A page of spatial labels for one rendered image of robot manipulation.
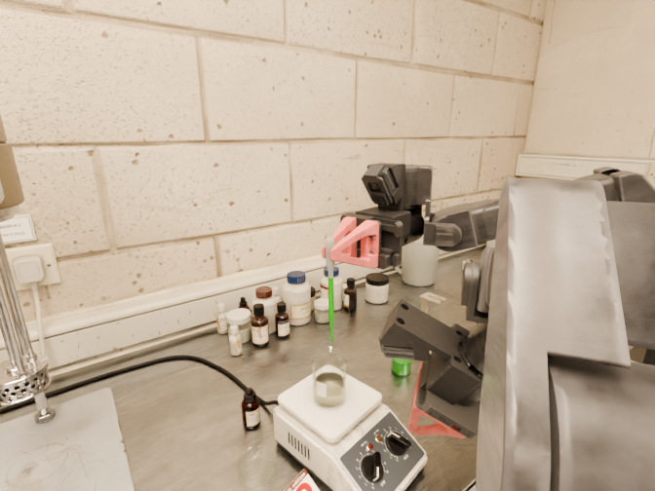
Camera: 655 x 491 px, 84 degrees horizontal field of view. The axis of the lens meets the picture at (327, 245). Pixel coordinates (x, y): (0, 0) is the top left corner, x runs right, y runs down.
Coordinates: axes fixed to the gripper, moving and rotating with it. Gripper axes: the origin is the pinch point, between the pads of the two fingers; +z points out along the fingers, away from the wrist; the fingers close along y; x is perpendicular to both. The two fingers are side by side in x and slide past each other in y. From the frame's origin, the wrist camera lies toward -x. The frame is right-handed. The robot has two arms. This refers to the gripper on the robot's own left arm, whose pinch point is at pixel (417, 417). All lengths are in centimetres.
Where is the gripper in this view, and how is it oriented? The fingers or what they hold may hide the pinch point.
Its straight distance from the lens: 54.4
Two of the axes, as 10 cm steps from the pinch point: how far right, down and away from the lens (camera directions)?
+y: -3.4, 4.9, -8.0
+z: -3.6, 7.2, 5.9
